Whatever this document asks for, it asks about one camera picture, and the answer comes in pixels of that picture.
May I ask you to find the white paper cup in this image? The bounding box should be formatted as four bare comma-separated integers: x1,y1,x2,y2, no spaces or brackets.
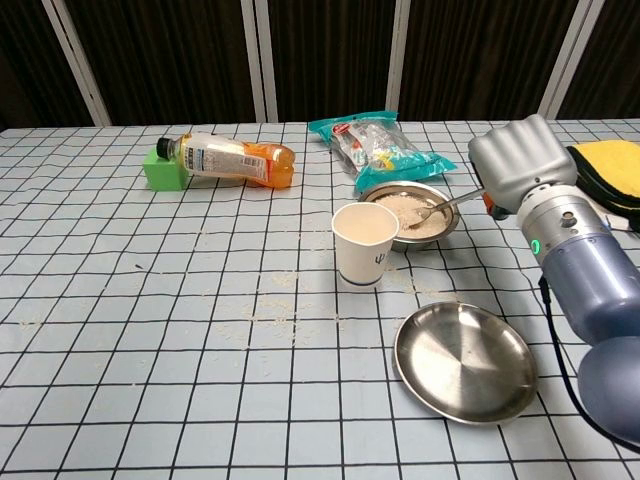
331,202,400,292

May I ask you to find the yellow cloth with black trim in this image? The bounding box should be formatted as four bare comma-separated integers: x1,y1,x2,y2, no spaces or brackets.
566,141,640,217

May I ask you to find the metal bowl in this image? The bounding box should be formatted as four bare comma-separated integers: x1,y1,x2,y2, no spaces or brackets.
357,180,462,253

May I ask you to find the metal plate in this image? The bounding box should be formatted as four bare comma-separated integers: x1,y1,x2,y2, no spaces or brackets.
393,302,539,426

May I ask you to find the orange drink bottle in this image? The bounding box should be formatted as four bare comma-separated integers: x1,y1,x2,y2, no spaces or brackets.
156,131,296,190

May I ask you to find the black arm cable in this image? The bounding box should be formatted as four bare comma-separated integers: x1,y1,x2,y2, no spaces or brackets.
538,276,640,447

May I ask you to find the blue checked tablecloth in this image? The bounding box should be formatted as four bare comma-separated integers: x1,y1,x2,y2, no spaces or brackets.
0,118,640,480

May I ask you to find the metal spoon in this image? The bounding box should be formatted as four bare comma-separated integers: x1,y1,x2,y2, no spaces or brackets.
409,188,486,229

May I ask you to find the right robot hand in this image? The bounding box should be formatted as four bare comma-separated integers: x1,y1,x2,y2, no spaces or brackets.
468,114,579,222

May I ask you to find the teal snack bag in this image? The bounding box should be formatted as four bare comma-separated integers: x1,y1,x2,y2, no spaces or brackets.
307,110,459,196

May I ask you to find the white frame post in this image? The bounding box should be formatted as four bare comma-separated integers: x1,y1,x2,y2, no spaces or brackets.
538,0,592,120
41,0,113,127
240,0,279,124
384,0,408,114

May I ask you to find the green block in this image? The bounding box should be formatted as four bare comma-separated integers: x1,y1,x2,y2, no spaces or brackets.
142,147,186,193

